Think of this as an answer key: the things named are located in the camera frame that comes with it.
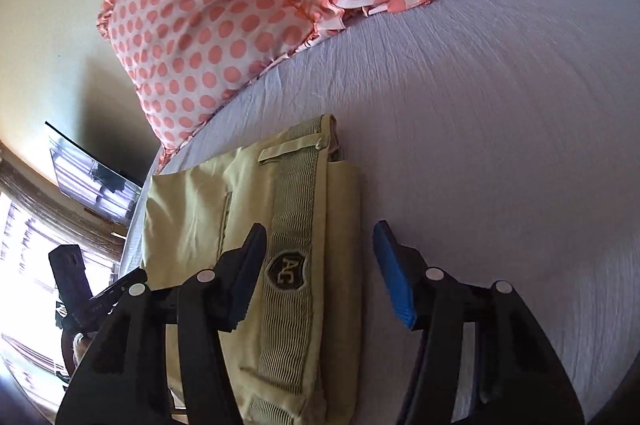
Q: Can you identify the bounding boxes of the large pink polka dot pillow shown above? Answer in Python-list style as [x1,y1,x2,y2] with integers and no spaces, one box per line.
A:
[96,0,351,170]

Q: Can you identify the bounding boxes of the lavender bed sheet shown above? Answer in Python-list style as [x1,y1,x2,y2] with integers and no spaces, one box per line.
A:
[119,0,640,425]

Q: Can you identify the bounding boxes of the person's left forearm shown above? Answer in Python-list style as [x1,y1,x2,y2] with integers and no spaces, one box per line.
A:
[71,334,90,368]

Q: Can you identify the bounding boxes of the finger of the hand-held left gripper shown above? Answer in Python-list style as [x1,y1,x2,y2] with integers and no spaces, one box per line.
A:
[89,268,149,313]
[48,245,92,311]

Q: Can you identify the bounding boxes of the wall-mounted television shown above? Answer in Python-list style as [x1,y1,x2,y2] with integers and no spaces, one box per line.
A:
[45,121,144,227]

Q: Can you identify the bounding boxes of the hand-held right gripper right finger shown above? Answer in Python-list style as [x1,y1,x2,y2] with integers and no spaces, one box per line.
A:
[372,220,586,425]

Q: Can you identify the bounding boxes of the khaki pants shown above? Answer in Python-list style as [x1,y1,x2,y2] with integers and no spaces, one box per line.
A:
[141,115,364,425]

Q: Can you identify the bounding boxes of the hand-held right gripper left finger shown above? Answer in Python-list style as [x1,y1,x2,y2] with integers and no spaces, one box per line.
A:
[55,224,268,425]

